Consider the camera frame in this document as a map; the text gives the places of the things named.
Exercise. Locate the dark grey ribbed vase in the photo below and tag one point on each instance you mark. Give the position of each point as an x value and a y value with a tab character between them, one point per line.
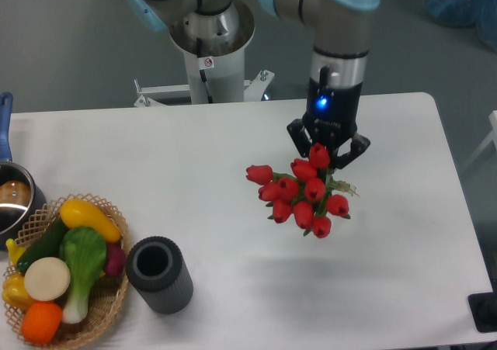
156	268

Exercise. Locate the yellow bell pepper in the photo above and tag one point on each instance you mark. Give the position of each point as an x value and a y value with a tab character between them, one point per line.
15	294

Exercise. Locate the orange fruit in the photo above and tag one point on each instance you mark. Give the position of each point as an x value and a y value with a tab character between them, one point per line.
41	322

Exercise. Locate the black device at table edge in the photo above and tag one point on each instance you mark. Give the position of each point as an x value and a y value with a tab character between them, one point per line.
483	310

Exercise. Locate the small yellow banana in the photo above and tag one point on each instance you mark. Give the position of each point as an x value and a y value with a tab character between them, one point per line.
15	251

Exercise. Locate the green bok choy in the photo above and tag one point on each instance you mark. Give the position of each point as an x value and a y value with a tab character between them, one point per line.
83	250

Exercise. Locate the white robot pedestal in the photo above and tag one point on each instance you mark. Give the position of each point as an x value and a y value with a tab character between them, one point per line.
213	49

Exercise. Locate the blue plastic bag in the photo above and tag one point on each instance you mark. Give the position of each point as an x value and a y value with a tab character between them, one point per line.
481	14

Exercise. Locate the red radish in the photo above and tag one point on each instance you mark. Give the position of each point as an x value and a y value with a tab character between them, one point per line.
115	260

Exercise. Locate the yellow squash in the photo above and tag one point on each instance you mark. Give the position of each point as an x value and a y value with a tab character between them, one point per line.
80	213

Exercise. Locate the cream round disc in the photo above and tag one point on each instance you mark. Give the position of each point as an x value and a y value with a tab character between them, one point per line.
47	279

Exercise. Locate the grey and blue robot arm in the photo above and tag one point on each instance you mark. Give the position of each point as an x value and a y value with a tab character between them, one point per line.
341	41

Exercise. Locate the dark green cucumber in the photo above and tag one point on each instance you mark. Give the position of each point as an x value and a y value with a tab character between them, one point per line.
47	245

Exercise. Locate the blue handled saucepan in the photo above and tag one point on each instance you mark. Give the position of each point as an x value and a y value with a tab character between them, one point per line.
20	195

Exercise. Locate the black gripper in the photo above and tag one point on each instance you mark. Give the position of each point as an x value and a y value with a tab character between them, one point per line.
331	110

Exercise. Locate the woven wicker basket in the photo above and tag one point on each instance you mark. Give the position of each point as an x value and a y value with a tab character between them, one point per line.
105	299

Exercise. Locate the red tulip bouquet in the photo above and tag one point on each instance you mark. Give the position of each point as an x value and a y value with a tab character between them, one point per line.
309	193

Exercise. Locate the white furniture leg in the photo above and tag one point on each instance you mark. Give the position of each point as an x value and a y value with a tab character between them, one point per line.
489	140

